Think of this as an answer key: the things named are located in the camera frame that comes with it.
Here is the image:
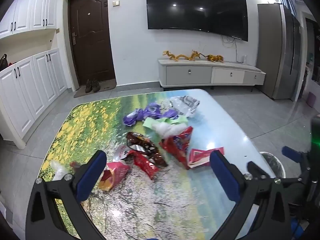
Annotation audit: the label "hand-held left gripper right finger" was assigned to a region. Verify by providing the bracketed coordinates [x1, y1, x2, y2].
[209, 150, 293, 240]

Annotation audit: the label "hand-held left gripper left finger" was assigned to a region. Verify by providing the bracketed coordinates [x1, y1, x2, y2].
[24, 150, 107, 240]

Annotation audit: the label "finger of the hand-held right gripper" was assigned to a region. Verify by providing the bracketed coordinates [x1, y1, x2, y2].
[282, 145, 312, 180]
[247, 161, 270, 179]

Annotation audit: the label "white trash can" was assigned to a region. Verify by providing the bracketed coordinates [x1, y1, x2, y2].
[259, 151, 286, 179]

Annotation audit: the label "clear plastic wrapper red ends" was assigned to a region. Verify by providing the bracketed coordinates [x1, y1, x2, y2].
[49, 159, 83, 182]

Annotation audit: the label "red snack wrapper silver inside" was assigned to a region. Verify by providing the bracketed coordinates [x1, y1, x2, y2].
[114, 144, 160, 180]

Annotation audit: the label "pink orange snack bag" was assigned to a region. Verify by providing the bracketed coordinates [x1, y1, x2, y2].
[97, 161, 131, 192]

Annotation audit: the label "pink paper box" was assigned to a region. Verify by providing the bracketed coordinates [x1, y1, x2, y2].
[187, 147, 225, 168]

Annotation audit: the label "red blue snack bag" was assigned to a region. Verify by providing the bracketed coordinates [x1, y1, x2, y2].
[159, 126, 194, 170]

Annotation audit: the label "dark brown snack bag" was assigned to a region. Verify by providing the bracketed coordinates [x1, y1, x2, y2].
[126, 131, 168, 168]

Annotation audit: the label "crumpled white clear plastic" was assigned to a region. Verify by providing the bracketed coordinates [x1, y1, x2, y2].
[151, 122, 187, 139]

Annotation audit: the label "light green plastic bag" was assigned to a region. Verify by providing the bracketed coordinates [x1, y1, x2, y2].
[142, 116, 188, 130]

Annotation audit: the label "silver white plastic bag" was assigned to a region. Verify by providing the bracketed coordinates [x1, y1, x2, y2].
[160, 95, 200, 118]

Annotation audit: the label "purple plastic wrapper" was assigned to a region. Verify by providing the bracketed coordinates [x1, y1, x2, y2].
[123, 104, 179, 127]

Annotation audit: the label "brown door mat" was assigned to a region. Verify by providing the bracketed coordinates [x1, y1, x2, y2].
[74, 79, 117, 98]

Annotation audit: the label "grey refrigerator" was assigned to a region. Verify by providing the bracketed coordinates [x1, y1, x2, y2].
[257, 3, 303, 100]

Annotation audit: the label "white base cabinets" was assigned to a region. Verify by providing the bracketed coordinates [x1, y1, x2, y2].
[0, 49, 68, 148]

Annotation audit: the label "white grey television console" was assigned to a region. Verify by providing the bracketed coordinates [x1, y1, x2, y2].
[157, 58, 266, 90]

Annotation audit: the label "dark brown entrance door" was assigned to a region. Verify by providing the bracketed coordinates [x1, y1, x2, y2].
[68, 0, 116, 90]

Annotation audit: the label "television cable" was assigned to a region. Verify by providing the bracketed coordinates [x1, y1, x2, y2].
[221, 35, 238, 62]

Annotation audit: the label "black wall television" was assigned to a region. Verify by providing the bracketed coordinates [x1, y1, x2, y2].
[145, 0, 249, 42]

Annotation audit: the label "white wall cabinets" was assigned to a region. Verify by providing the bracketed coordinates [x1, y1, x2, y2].
[0, 0, 58, 39]

